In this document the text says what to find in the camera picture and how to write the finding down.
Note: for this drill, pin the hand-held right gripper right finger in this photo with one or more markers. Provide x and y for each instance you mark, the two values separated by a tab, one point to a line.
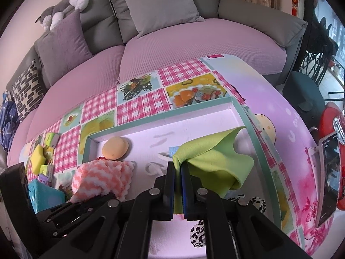
185	191

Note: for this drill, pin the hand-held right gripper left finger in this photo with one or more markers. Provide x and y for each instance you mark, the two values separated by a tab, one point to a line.
170	186

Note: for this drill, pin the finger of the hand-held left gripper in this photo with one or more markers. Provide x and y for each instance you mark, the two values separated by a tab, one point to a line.
67	215

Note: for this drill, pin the lime green cloth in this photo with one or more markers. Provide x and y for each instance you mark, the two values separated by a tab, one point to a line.
215	162

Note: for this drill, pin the leopard print cloth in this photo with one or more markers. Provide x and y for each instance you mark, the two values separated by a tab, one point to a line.
198	234

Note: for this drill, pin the white tray with teal rim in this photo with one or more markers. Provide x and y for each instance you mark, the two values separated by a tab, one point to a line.
151	137

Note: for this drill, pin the pink white striped towel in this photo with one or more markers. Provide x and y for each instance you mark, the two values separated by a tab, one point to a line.
102	175

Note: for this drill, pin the orange round puff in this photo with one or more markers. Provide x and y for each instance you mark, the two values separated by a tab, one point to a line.
116	148

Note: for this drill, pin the teal plastic case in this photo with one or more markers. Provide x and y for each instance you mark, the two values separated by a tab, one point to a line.
45	197

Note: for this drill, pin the blue face mask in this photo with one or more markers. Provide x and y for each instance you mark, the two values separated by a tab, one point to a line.
173	151

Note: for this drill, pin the yellow sponge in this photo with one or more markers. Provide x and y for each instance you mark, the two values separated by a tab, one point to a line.
39	157

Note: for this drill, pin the green tissue pack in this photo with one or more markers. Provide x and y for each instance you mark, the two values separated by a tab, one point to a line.
51	139

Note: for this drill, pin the blue clothes pile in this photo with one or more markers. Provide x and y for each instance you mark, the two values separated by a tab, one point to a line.
8	121

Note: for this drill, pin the pink plaid tablecloth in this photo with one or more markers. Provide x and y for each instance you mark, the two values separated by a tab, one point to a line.
183	72

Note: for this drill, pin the black cream patterned pillow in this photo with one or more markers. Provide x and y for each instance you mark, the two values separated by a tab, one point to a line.
27	86

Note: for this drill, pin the white phone holder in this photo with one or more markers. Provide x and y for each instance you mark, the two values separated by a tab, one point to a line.
312	155

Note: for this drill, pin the smartphone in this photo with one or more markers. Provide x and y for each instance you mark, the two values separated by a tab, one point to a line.
330	178

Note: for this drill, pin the pink sofa cover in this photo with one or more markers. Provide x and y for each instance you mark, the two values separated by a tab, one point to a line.
188	40

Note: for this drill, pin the dark green chair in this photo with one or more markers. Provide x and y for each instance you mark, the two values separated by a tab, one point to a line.
304	94

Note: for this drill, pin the red stool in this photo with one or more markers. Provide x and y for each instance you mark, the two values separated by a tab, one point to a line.
327	118

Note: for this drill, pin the purple pillow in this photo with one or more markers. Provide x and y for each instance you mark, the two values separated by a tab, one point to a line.
64	48

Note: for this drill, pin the grey pillow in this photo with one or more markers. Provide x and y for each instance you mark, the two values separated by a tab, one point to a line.
159	5

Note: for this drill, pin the grey sofa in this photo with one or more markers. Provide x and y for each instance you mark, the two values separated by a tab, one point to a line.
242	8

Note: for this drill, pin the black metal rack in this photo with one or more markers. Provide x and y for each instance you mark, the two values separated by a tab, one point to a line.
320	40

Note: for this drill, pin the grey white plush toy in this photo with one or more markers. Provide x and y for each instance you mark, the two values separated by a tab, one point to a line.
78	0

